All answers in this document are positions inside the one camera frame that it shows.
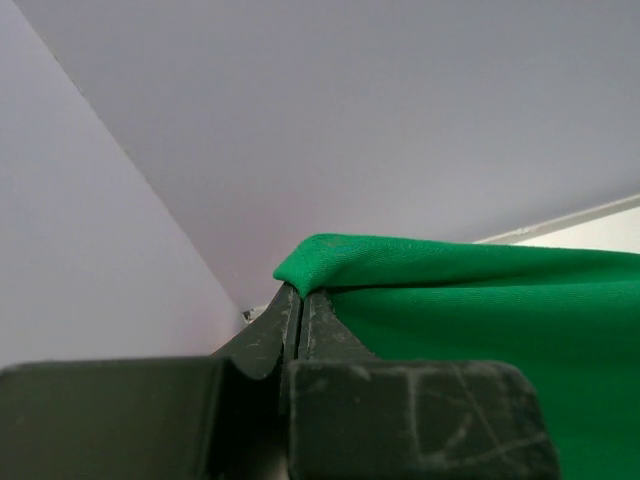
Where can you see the green t shirt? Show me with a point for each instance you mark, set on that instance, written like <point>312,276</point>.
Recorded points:
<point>567,318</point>

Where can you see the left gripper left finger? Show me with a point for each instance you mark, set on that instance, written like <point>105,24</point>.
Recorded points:
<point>249,430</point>

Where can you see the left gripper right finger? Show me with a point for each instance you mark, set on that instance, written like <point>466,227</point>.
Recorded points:
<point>324,338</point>

